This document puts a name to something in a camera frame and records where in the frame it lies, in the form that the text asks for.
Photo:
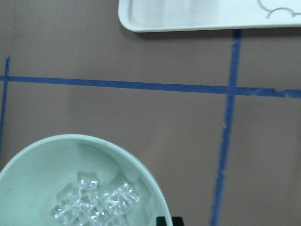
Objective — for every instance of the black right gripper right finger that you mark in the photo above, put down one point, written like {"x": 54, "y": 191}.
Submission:
{"x": 177, "y": 221}

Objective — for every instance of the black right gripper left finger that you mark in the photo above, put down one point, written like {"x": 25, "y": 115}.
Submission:
{"x": 161, "y": 221}

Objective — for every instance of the green bowl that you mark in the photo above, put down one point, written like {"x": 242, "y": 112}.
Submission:
{"x": 35, "y": 179}

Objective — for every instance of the ice cubes in green bowl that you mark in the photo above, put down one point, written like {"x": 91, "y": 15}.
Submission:
{"x": 89, "y": 203}

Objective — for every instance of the white bear tray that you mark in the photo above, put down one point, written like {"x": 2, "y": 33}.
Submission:
{"x": 197, "y": 15}

